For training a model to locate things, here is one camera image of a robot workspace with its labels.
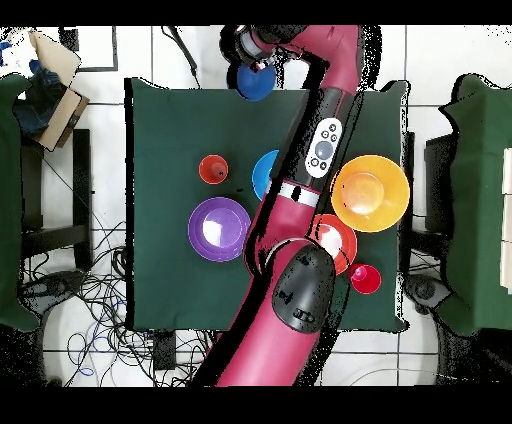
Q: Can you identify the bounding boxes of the wide purple bowl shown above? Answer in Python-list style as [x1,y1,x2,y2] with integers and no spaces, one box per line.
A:
[187,196,253,263]

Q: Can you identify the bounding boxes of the small dark blue bowl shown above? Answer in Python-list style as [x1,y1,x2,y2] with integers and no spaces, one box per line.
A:
[235,61,278,102]

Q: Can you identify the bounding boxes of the large blue bowl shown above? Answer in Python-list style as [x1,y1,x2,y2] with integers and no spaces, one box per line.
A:
[251,149,280,201]

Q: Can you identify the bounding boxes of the orange cup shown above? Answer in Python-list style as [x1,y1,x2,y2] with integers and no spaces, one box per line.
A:
[198,154,230,186]

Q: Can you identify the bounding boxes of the wide orange bowl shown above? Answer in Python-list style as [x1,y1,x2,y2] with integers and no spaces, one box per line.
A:
[309,213,358,276]

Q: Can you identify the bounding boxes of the yellow bowl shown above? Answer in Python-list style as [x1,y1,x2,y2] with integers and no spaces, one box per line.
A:
[330,154,411,234]

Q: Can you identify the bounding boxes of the dark green tablecloth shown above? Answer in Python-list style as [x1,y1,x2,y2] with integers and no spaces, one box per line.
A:
[124,76,411,333]

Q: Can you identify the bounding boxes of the red cup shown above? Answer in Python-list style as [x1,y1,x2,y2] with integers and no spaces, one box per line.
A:
[347,262,382,296]

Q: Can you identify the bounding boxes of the black power strip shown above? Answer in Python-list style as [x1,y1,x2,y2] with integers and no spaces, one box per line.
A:
[152,329,178,372]

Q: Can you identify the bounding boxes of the black tripod leg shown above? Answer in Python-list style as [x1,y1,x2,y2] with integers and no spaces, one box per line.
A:
[160,25,202,90]

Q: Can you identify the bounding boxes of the black chair base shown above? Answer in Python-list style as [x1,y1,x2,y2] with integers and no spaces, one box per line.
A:
[19,269,86,317]
[402,272,452,317]

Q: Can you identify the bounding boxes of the cardboard box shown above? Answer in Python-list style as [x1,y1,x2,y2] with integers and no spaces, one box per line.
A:
[13,28,91,153]

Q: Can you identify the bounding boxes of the green covered table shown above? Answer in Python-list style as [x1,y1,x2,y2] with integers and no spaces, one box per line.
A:
[437,72,512,337]
[0,72,41,333]

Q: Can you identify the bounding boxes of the blue cloth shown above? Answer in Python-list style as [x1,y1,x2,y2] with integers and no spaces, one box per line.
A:
[12,59,67,137]

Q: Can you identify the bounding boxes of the white boxes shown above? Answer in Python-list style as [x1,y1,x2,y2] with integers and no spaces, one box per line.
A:
[499,146,512,296]

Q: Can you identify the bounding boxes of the tangle of floor cables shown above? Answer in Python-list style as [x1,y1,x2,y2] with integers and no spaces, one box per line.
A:
[21,219,219,387]

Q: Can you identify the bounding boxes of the black stool frame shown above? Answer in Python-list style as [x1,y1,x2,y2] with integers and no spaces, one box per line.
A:
[20,127,94,273]

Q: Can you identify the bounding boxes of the black chair frame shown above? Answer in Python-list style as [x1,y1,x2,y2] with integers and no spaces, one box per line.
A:
[399,131,457,249]

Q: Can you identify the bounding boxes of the thin black frame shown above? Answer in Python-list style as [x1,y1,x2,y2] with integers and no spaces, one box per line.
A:
[58,25,120,73]

